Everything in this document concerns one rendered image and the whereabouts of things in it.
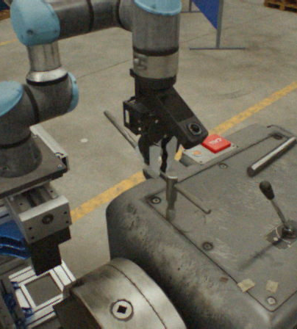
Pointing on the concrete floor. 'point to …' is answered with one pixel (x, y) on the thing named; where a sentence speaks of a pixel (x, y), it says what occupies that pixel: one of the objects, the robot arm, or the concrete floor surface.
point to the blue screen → (209, 9)
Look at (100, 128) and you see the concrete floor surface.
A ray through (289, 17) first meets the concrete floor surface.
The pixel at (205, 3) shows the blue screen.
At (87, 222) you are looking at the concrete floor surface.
